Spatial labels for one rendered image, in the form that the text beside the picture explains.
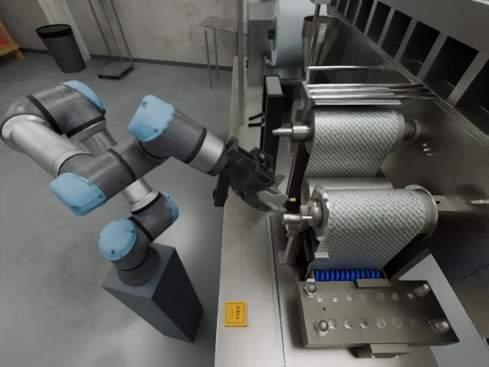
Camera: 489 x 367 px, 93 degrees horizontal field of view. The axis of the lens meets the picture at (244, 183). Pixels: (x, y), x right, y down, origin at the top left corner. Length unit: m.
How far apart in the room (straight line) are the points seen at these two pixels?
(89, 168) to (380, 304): 0.80
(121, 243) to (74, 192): 0.39
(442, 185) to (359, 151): 0.22
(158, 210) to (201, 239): 1.24
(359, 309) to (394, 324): 0.09
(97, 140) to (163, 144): 0.43
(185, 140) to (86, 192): 0.18
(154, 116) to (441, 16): 0.80
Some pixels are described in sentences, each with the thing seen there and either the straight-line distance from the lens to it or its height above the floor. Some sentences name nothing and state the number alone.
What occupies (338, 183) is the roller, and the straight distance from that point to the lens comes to 0.77.
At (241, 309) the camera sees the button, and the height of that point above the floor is 0.92.
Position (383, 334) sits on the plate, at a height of 1.03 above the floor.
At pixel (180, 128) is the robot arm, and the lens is 0.40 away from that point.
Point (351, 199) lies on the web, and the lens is 0.63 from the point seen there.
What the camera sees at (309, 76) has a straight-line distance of 1.19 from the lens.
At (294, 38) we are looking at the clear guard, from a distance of 1.41.
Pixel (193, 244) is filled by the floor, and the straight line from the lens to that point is 2.04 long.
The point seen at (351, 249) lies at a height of 1.16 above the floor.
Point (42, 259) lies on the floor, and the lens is 2.51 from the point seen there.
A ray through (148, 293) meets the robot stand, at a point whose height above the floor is 0.90.
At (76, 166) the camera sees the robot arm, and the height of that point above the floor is 1.49.
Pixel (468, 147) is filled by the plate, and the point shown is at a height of 1.41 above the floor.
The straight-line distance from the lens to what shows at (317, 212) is 0.62.
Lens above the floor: 1.76
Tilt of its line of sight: 47 degrees down
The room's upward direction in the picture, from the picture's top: straight up
